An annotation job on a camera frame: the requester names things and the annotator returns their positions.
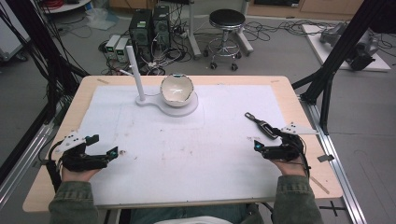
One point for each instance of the person's left hand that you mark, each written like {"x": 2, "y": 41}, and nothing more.
{"x": 77, "y": 175}

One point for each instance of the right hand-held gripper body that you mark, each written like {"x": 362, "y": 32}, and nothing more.
{"x": 285, "y": 152}

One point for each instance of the black frame strut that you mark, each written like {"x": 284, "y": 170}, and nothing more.
{"x": 37, "y": 46}
{"x": 339, "y": 53}

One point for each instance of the grey equipment case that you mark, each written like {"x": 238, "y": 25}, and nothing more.
{"x": 11, "y": 34}

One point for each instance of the grey black robot part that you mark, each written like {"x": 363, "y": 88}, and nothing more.
{"x": 364, "y": 53}

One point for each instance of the grey metal tag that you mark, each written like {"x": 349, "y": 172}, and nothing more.
{"x": 326, "y": 158}

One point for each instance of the black grey metal tool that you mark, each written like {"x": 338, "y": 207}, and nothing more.
{"x": 260, "y": 123}

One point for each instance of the black round stool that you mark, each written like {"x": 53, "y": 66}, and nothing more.
{"x": 226, "y": 19}

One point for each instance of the white floor board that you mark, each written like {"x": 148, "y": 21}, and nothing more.
{"x": 314, "y": 43}

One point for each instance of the black computer tower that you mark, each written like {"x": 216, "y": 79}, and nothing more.
{"x": 140, "y": 34}
{"x": 161, "y": 26}

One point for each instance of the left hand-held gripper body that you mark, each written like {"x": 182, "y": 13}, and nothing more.
{"x": 77, "y": 160}

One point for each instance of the white round table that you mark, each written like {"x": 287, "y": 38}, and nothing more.
{"x": 67, "y": 6}

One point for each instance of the white table mat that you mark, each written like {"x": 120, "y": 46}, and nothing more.
{"x": 186, "y": 155}

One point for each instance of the aluminium rail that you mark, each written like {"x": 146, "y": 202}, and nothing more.
{"x": 336, "y": 161}
{"x": 21, "y": 168}

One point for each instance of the person's right hand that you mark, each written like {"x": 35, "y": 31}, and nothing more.
{"x": 291, "y": 168}

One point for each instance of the white stand with post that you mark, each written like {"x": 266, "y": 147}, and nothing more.
{"x": 140, "y": 82}

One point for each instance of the small grey power box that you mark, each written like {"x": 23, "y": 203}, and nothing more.
{"x": 112, "y": 46}
{"x": 122, "y": 49}

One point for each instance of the cracked white ceramic bowl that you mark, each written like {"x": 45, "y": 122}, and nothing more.
{"x": 176, "y": 91}

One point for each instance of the person's legs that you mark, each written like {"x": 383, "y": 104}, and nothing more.
{"x": 186, "y": 213}

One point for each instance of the clear plastic bag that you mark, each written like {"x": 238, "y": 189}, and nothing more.
{"x": 101, "y": 18}

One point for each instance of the strip of beige tape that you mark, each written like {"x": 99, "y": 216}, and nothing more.
{"x": 320, "y": 185}

